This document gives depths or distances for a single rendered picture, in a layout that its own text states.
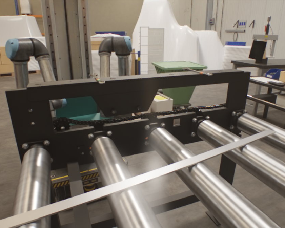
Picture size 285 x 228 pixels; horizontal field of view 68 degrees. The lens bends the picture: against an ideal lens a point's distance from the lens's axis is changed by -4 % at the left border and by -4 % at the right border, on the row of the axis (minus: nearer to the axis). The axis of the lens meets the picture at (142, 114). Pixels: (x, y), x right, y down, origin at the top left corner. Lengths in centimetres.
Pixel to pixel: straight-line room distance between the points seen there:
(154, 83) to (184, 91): 271
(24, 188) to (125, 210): 34
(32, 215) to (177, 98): 335
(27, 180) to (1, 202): 152
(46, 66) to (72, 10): 55
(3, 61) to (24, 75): 749
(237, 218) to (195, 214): 127
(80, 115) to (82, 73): 35
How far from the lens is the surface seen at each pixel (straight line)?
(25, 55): 153
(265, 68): 414
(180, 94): 378
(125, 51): 164
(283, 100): 337
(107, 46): 163
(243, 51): 774
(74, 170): 107
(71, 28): 187
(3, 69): 909
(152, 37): 476
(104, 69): 160
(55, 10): 187
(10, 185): 253
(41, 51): 156
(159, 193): 211
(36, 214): 69
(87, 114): 191
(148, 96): 112
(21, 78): 157
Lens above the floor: 137
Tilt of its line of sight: 20 degrees down
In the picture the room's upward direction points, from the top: straight up
